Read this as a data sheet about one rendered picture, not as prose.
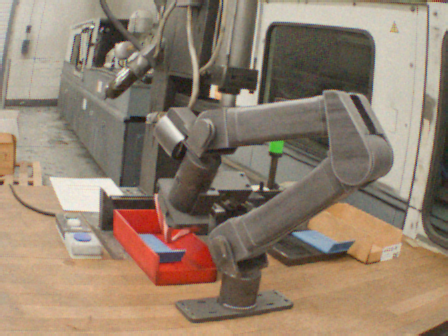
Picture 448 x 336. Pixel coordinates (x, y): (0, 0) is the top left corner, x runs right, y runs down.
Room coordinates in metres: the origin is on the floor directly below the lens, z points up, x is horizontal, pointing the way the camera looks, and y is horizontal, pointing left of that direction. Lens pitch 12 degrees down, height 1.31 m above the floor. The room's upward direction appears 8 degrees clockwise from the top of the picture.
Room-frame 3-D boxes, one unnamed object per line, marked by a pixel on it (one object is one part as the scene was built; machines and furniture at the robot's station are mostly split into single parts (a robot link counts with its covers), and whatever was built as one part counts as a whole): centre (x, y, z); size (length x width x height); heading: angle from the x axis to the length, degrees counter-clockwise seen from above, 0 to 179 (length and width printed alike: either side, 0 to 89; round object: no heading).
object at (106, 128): (6.82, 1.61, 0.49); 5.51 x 1.02 x 0.97; 27
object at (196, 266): (0.97, 0.10, 0.93); 0.25 x 0.12 x 0.06; 30
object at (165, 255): (1.00, 0.12, 0.92); 0.15 x 0.07 x 0.03; 34
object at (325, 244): (1.12, -0.24, 0.93); 0.15 x 0.07 x 0.03; 31
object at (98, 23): (7.95, 2.19, 1.24); 2.95 x 0.98 x 0.90; 27
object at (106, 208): (1.09, 0.23, 0.95); 0.06 x 0.03 x 0.09; 120
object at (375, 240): (1.18, -0.34, 0.93); 0.25 x 0.13 x 0.08; 30
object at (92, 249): (0.92, 0.26, 0.90); 0.07 x 0.07 x 0.06; 30
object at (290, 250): (1.12, -0.19, 0.91); 0.17 x 0.16 x 0.02; 120
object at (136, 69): (1.39, 0.26, 1.25); 0.19 x 0.07 x 0.19; 120
